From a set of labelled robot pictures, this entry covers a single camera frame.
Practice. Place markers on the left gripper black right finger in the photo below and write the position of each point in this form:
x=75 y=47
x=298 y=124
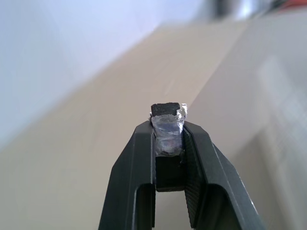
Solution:
x=211 y=172

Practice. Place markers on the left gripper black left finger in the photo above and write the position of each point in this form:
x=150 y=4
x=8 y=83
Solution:
x=130 y=172

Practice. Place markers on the black eraser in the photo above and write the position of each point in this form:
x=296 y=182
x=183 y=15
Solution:
x=168 y=134

